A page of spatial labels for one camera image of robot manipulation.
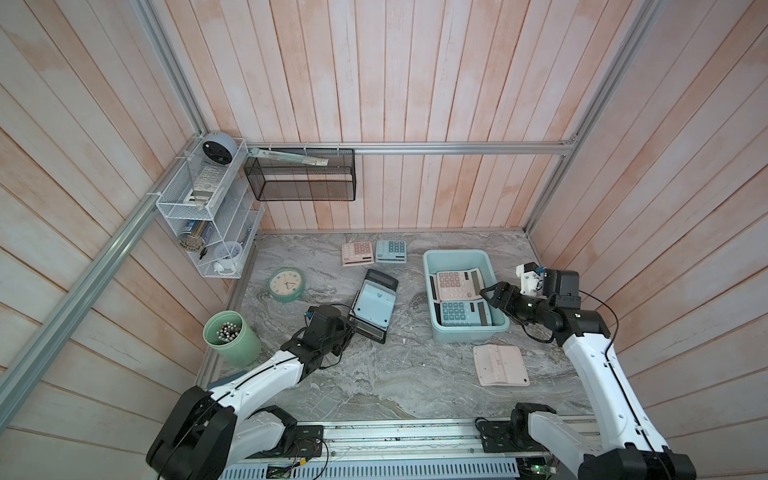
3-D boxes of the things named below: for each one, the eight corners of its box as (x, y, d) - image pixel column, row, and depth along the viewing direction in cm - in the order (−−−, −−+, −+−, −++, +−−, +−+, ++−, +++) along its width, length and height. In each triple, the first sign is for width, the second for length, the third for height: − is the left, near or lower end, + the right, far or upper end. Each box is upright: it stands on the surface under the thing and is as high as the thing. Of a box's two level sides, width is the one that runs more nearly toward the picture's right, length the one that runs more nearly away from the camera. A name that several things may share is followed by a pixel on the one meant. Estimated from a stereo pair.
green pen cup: (221, 367, 88) (191, 342, 73) (231, 337, 94) (205, 308, 80) (257, 367, 88) (234, 342, 73) (265, 337, 94) (245, 308, 80)
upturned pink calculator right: (479, 385, 84) (483, 381, 81) (472, 349, 91) (475, 344, 88) (526, 385, 84) (531, 381, 81) (514, 349, 91) (519, 344, 88)
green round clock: (264, 302, 102) (262, 297, 99) (273, 273, 110) (270, 268, 107) (302, 302, 102) (300, 297, 99) (307, 273, 110) (306, 268, 107)
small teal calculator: (376, 262, 112) (376, 258, 110) (376, 244, 118) (376, 240, 117) (407, 262, 112) (407, 258, 110) (405, 244, 118) (406, 240, 117)
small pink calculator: (342, 266, 111) (341, 262, 109) (341, 248, 117) (341, 243, 115) (374, 264, 112) (373, 259, 110) (371, 245, 118) (371, 240, 116)
